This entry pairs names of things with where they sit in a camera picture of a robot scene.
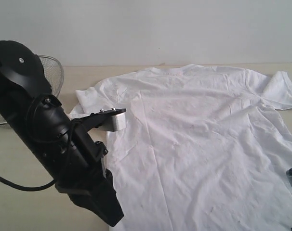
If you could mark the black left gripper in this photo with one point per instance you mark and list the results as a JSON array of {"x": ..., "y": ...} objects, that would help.
[{"x": 77, "y": 167}]

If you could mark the white t-shirt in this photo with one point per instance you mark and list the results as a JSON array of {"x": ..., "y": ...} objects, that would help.
[{"x": 204, "y": 148}]

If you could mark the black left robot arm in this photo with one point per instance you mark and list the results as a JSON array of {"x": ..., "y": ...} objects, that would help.
[{"x": 26, "y": 100}]

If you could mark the metal mesh basket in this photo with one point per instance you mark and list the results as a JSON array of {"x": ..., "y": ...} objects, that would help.
[{"x": 54, "y": 73}]

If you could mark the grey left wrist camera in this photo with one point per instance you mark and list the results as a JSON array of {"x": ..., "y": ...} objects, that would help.
[{"x": 110, "y": 120}]

